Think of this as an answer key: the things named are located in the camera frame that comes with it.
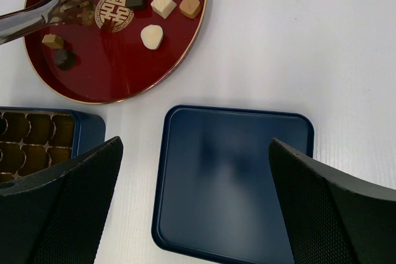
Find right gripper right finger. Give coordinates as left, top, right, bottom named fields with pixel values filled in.
left=269, top=139, right=395, bottom=263

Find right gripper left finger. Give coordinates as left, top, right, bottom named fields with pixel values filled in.
left=1, top=137, right=123, bottom=263

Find tan block chocolate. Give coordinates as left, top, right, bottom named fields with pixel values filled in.
left=41, top=34, right=64, bottom=49

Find gold barrel chocolate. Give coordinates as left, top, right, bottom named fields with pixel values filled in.
left=77, top=1, right=95, bottom=25

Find metal serving tongs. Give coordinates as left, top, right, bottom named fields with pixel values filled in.
left=1, top=0, right=93, bottom=45

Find blue chocolate box with tray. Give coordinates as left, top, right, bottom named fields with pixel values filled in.
left=1, top=106, right=106, bottom=184

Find dark faceted chocolate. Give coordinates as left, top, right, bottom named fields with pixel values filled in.
left=54, top=49, right=77, bottom=70

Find white heart chocolate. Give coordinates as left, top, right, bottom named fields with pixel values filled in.
left=140, top=25, right=163, bottom=50

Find white pyramid chocolate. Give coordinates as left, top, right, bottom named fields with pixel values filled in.
left=150, top=0, right=177, bottom=19

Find tan square chocolate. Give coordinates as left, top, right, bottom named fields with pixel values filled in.
left=179, top=0, right=201, bottom=19

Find blue box lid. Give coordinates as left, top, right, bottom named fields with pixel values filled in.
left=151, top=105, right=314, bottom=263

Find round red tray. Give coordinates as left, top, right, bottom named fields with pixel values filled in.
left=25, top=0, right=207, bottom=104

